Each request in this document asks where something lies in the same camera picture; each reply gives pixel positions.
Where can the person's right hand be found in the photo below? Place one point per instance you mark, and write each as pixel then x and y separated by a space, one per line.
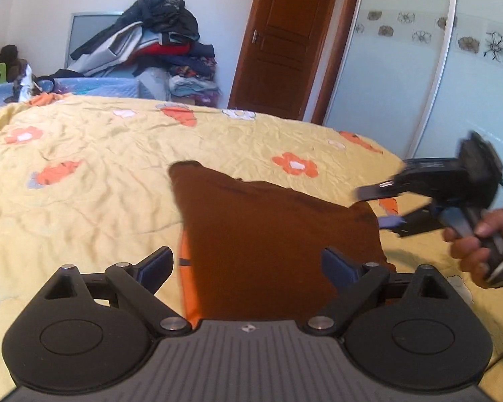
pixel 465 255

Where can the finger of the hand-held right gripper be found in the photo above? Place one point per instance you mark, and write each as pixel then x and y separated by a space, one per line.
pixel 392 221
pixel 373 192

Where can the yellow floral bedspread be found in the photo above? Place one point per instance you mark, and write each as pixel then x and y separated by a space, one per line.
pixel 109 176

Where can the frosted floral wardrobe door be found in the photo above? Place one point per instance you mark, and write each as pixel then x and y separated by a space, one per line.
pixel 478 100
pixel 385 83

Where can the brown plush toy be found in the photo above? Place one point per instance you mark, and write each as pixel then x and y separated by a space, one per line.
pixel 10 58

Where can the blue patterned box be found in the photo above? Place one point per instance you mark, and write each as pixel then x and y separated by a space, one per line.
pixel 100 88

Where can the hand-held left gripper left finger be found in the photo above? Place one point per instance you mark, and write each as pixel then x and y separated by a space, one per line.
pixel 157 266

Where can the brown garment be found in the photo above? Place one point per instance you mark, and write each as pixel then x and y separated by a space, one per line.
pixel 268 238

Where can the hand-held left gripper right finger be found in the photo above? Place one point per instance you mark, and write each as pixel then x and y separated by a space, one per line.
pixel 337 266

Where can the grey framed panel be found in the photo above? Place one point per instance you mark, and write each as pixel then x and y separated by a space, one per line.
pixel 84 33

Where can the brown wooden door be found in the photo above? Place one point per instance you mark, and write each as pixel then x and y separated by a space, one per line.
pixel 285 50

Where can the pile of clothes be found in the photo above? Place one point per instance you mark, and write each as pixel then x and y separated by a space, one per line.
pixel 159 50

